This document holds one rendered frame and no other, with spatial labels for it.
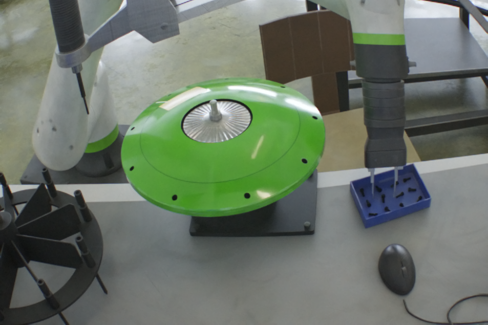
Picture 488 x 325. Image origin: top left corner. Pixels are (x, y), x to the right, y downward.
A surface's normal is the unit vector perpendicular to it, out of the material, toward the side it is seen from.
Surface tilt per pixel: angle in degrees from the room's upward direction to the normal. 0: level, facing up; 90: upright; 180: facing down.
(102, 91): 88
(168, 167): 17
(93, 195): 0
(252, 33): 0
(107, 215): 0
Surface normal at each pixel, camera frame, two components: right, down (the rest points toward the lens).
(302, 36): 0.28, 0.56
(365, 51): -0.75, 0.16
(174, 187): -0.28, -0.47
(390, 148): -0.14, 0.13
